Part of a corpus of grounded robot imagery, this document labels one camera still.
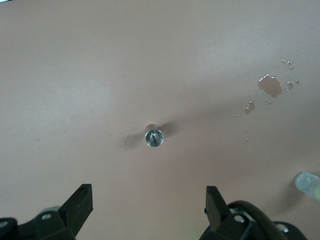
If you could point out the small liquid puddle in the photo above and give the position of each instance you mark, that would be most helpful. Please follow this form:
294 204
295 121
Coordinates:
290 85
250 107

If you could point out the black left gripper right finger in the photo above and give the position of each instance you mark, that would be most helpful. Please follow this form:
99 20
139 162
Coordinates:
217 210

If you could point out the steel double cone jigger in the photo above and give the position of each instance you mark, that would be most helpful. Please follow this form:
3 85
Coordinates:
154 137

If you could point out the large liquid puddle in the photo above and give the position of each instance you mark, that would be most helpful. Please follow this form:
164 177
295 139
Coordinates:
271 86

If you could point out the clear bottle with green sleeve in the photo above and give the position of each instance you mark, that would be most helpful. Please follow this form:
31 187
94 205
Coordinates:
308 185

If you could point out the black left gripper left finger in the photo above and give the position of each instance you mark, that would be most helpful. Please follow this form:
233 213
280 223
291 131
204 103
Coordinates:
70 215

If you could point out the brown table mat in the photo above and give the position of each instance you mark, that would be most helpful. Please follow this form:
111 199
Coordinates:
125 75

